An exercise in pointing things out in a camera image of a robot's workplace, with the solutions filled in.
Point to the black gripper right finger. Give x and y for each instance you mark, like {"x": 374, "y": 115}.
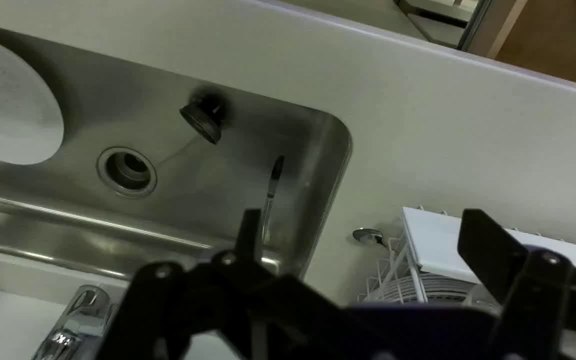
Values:
{"x": 534, "y": 287}

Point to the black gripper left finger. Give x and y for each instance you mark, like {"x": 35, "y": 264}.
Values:
{"x": 258, "y": 315}

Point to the metal sink drain plug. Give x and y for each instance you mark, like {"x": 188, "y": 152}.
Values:
{"x": 204, "y": 112}

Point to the stainless steel sink basin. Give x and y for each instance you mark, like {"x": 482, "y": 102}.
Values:
{"x": 278, "y": 157}

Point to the sink drain opening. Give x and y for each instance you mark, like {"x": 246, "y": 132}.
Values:
{"x": 126, "y": 170}

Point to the white round plate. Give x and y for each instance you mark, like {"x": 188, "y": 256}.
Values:
{"x": 31, "y": 118}

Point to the chrome faucet handle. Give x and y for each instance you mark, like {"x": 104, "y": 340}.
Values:
{"x": 81, "y": 327}

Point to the white wire dish rack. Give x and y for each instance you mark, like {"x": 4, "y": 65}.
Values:
{"x": 422, "y": 264}

